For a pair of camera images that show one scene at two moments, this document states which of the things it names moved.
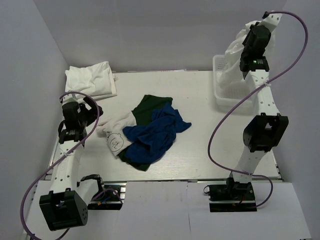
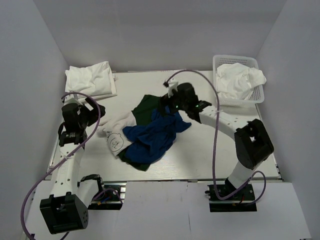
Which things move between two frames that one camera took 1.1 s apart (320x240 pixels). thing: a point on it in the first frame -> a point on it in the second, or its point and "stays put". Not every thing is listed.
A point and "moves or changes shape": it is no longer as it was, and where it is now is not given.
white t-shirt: (231, 77) moves or changes shape
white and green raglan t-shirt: (113, 126) stays put
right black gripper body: (245, 52) -> (176, 102)
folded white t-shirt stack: (96, 80) stays put
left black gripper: (92, 112) stays put
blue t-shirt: (152, 140) stays put
